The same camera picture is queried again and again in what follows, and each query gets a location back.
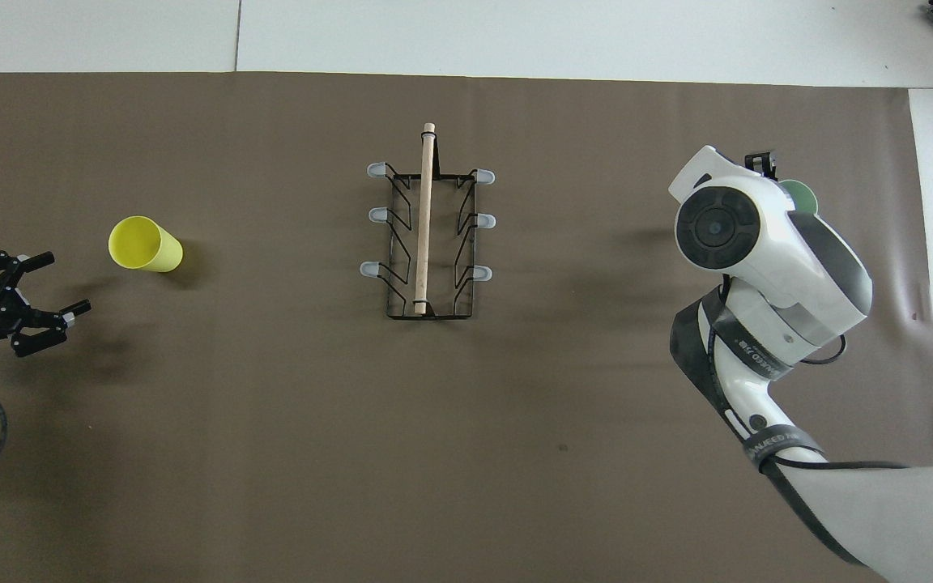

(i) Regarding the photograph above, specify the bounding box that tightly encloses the pale green plastic cup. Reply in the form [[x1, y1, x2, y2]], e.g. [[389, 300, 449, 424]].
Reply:
[[778, 178, 820, 216]]

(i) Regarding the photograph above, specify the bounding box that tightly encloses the yellow plastic cup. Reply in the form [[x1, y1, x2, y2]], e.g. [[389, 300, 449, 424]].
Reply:
[[108, 215, 184, 273]]

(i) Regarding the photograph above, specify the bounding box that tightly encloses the brown paper table mat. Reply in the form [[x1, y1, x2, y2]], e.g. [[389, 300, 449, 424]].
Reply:
[[0, 71, 933, 583]]

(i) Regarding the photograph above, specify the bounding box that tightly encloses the black wire cup rack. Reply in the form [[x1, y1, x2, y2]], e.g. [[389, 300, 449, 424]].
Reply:
[[360, 122, 497, 321]]

